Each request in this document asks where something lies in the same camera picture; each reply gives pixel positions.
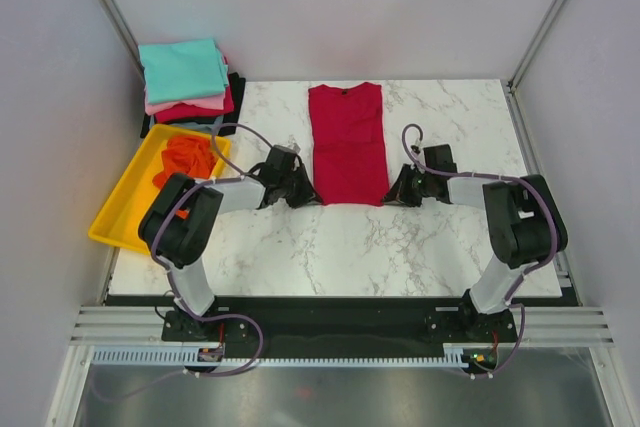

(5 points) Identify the yellow plastic tray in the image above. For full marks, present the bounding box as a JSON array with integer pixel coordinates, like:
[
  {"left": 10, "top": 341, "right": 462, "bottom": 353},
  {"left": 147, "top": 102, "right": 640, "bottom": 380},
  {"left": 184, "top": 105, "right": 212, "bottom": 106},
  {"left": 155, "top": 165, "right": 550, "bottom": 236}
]
[{"left": 88, "top": 125, "right": 211, "bottom": 255}]

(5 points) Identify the aluminium front rail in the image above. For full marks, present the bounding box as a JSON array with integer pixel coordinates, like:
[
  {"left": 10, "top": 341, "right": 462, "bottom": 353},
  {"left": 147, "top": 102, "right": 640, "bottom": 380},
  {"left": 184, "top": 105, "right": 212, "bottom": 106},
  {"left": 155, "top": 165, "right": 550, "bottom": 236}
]
[{"left": 70, "top": 306, "right": 614, "bottom": 348}]

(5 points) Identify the folded black t-shirt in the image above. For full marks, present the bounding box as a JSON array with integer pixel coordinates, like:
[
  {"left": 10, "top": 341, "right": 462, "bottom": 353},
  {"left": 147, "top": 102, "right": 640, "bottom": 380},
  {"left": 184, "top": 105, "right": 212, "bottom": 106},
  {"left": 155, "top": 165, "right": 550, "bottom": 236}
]
[{"left": 139, "top": 72, "right": 246, "bottom": 139}]

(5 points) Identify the crimson red t-shirt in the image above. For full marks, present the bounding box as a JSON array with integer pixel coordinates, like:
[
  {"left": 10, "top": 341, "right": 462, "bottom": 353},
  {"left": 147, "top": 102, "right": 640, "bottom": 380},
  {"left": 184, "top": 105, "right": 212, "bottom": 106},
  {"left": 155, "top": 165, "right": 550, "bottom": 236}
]
[{"left": 308, "top": 82, "right": 390, "bottom": 206}]

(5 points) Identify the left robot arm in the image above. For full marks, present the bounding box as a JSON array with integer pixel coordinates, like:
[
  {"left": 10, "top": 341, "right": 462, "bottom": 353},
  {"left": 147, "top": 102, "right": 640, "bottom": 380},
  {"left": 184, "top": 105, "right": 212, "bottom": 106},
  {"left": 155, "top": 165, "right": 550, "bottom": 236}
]
[{"left": 138, "top": 145, "right": 323, "bottom": 324}]

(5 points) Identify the aluminium frame post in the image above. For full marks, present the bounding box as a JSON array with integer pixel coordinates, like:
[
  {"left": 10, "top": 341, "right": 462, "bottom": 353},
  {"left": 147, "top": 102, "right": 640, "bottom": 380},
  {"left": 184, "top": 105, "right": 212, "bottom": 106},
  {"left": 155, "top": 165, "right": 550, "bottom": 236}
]
[
  {"left": 98, "top": 0, "right": 143, "bottom": 78},
  {"left": 506, "top": 0, "right": 569, "bottom": 93}
]

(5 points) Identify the orange t-shirt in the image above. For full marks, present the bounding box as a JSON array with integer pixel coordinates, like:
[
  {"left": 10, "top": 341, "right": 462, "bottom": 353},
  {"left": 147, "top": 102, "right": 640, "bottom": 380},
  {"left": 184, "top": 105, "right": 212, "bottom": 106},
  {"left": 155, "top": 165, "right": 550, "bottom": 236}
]
[{"left": 152, "top": 135, "right": 218, "bottom": 190}]

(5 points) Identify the folded pink t-shirt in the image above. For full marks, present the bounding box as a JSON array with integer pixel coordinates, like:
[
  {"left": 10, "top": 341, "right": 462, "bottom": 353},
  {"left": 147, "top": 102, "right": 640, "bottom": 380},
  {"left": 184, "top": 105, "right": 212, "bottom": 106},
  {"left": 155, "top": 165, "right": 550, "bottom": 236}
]
[{"left": 144, "top": 94, "right": 226, "bottom": 115}]

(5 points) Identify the right aluminium frame post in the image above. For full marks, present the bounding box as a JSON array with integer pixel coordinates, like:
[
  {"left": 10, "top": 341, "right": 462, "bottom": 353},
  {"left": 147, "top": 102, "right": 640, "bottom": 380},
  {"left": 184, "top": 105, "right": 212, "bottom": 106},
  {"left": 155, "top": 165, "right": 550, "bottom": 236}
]
[{"left": 506, "top": 0, "right": 569, "bottom": 93}]

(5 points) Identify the white slotted cable duct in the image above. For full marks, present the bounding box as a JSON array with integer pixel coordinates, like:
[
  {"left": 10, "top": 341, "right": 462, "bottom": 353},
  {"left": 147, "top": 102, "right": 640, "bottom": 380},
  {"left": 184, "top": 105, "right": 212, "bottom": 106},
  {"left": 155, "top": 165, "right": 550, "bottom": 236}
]
[{"left": 91, "top": 344, "right": 474, "bottom": 368}]

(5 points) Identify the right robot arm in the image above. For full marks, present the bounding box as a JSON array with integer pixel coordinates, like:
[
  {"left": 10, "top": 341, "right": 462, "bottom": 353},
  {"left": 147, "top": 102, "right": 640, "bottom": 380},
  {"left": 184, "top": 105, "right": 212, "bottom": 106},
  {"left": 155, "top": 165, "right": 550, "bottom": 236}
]
[{"left": 382, "top": 144, "right": 568, "bottom": 342}]

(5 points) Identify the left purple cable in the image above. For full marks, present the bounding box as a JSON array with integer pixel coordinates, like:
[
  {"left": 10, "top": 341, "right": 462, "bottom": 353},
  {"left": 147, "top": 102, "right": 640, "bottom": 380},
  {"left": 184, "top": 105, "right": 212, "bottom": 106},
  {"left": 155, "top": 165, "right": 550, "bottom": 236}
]
[{"left": 149, "top": 123, "right": 276, "bottom": 321}]

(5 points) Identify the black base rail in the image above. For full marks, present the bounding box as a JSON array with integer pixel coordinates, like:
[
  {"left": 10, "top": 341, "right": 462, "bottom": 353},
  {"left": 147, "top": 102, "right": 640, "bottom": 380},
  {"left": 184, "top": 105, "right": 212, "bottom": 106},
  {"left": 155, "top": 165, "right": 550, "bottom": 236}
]
[{"left": 161, "top": 296, "right": 516, "bottom": 356}]

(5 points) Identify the left aluminium frame post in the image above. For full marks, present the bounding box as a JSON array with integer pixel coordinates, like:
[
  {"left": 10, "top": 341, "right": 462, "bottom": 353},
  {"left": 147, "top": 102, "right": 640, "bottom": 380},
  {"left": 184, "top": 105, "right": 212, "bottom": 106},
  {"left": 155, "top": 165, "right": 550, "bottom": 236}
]
[{"left": 98, "top": 0, "right": 143, "bottom": 78}]

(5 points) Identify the folded grey-blue t-shirt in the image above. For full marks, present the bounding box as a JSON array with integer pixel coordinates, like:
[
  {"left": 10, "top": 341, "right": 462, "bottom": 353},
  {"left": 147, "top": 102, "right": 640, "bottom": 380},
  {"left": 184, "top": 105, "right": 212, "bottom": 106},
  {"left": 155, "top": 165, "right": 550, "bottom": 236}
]
[{"left": 171, "top": 115, "right": 224, "bottom": 135}]

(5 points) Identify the folded red t-shirt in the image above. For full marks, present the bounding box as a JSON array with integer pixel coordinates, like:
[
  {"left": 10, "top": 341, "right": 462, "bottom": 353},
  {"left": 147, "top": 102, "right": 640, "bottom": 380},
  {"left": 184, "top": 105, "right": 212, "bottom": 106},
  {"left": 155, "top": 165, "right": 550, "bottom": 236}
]
[{"left": 149, "top": 86, "right": 234, "bottom": 124}]

